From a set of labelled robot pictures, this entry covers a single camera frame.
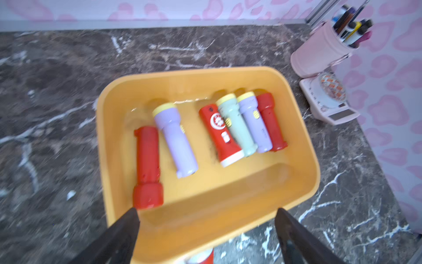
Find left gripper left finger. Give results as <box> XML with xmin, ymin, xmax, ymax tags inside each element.
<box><xmin>70</xmin><ymin>208</ymin><xmax>140</xmax><ymax>264</ymax></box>

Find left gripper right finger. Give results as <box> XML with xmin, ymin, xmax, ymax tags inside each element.
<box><xmin>274</xmin><ymin>208</ymin><xmax>344</xmax><ymax>264</ymax></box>

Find plain red flashlight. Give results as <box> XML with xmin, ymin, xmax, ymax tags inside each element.
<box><xmin>133</xmin><ymin>126</ymin><xmax>164</xmax><ymax>210</ymax></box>

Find red flashlight white head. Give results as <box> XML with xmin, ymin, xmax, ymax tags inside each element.
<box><xmin>199</xmin><ymin>104</ymin><xmax>245</xmax><ymax>167</ymax></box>

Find green flashlight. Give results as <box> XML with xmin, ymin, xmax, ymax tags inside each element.
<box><xmin>216</xmin><ymin>93</ymin><xmax>258</xmax><ymax>157</ymax></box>

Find yellow plastic storage tray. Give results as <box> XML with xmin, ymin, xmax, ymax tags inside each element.
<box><xmin>96</xmin><ymin>67</ymin><xmax>320</xmax><ymax>264</ymax></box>

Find red flashlight white logo centre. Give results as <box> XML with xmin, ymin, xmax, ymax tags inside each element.
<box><xmin>185</xmin><ymin>249</ymin><xmax>214</xmax><ymax>264</ymax></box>

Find pink pen holder cup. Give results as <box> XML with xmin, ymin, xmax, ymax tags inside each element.
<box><xmin>290</xmin><ymin>22</ymin><xmax>354</xmax><ymax>79</ymax></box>

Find pens in cup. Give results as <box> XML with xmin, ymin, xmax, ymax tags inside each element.
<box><xmin>331</xmin><ymin>1</ymin><xmax>374</xmax><ymax>48</ymax></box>

